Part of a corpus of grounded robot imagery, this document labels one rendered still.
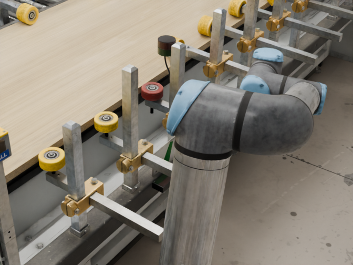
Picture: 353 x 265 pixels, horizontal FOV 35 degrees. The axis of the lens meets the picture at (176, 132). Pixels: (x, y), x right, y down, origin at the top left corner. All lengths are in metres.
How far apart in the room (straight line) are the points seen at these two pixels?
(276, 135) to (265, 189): 2.01
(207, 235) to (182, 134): 0.22
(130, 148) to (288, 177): 1.51
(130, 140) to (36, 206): 0.39
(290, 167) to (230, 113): 2.21
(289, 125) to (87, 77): 1.21
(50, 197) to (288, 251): 1.26
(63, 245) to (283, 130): 0.92
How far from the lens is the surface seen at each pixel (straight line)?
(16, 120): 1.93
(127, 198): 1.89
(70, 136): 1.54
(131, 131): 1.75
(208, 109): 1.04
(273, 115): 1.04
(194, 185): 1.10
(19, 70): 2.21
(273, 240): 2.79
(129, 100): 1.69
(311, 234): 2.87
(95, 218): 1.83
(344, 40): 4.34
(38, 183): 1.88
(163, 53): 1.87
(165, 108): 2.04
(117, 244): 2.49
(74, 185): 1.64
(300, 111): 1.09
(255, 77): 1.60
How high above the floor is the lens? 1.98
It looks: 36 degrees down
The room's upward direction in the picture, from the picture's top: 3 degrees clockwise
